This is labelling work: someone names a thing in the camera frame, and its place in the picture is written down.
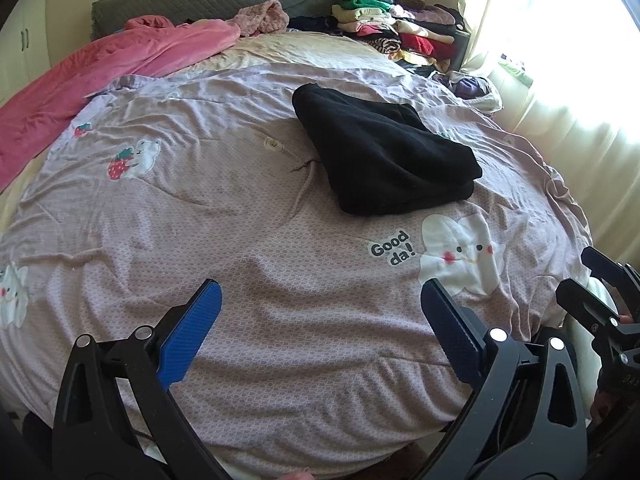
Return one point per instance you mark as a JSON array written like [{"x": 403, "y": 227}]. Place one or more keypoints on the black sweater with orange cuffs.
[{"x": 385, "y": 160}]

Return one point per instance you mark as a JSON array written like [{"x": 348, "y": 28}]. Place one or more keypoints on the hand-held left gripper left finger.
[{"x": 192, "y": 330}]

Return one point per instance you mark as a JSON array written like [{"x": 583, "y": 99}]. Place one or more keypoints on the grey quilted headboard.
[{"x": 200, "y": 0}]

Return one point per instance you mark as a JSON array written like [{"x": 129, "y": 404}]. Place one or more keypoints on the dark navy clothes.
[{"x": 315, "y": 24}]

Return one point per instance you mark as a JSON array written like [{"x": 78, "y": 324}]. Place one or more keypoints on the lilac printed duvet cover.
[{"x": 225, "y": 210}]

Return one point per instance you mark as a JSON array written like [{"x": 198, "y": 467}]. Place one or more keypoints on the cream curtain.
[{"x": 565, "y": 85}]

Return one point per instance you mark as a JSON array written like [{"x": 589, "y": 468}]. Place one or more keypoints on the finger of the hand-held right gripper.
[
  {"x": 585, "y": 305},
  {"x": 612, "y": 267}
]

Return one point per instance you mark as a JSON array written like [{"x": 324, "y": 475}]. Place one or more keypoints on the pile of folded clothes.
[{"x": 400, "y": 30}]

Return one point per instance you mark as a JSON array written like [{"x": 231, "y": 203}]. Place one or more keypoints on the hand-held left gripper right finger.
[{"x": 450, "y": 330}]

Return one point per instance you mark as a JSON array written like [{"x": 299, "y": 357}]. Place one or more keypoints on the pink blanket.
[{"x": 100, "y": 80}]

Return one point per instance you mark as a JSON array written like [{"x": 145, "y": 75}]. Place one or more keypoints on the white wardrobe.
[{"x": 20, "y": 35}]

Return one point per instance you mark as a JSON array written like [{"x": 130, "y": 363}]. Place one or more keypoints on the purple clothes heap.
[{"x": 470, "y": 90}]

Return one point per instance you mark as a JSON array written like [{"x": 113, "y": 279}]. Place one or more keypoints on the pink fluffy garment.
[{"x": 262, "y": 17}]

